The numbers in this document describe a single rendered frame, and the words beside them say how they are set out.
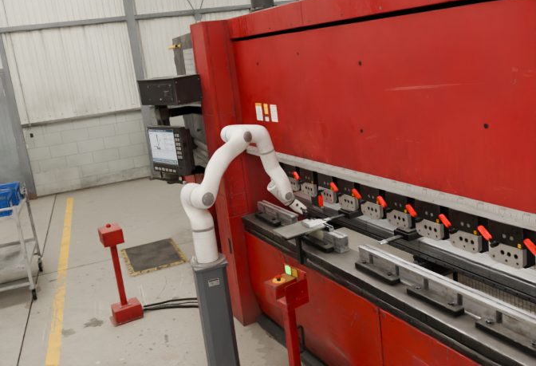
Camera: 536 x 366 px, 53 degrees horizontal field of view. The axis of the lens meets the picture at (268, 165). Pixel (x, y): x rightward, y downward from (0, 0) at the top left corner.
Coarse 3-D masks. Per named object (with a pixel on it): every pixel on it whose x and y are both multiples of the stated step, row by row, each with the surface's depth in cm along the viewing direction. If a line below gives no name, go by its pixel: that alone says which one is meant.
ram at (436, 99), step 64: (512, 0) 176; (256, 64) 349; (320, 64) 284; (384, 64) 238; (448, 64) 206; (512, 64) 181; (320, 128) 297; (384, 128) 248; (448, 128) 213; (512, 128) 186; (448, 192) 220; (512, 192) 192
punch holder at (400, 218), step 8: (392, 192) 252; (392, 200) 253; (400, 200) 248; (408, 200) 244; (392, 208) 254; (400, 208) 249; (392, 216) 255; (400, 216) 249; (408, 216) 246; (392, 224) 256; (400, 224) 251; (408, 224) 246
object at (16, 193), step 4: (0, 184) 557; (4, 184) 558; (8, 184) 559; (12, 184) 560; (16, 184) 561; (0, 188) 557; (4, 188) 558; (8, 188) 547; (12, 188) 561; (16, 188) 538; (12, 192) 530; (16, 192) 535; (20, 192) 560; (16, 196) 534; (20, 196) 557; (16, 200) 533; (20, 200) 550; (16, 204) 533
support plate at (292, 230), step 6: (300, 222) 329; (282, 228) 323; (288, 228) 322; (294, 228) 320; (300, 228) 319; (306, 228) 318; (312, 228) 317; (318, 228) 316; (282, 234) 312; (288, 234) 311; (294, 234) 310; (300, 234) 311
